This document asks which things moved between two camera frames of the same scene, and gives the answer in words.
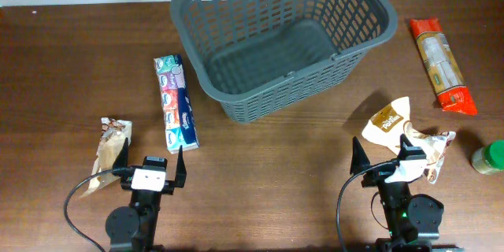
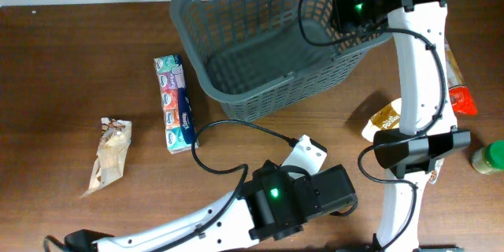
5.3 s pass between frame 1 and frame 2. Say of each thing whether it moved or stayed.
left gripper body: moved
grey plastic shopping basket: stayed
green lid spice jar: stayed
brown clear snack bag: stayed
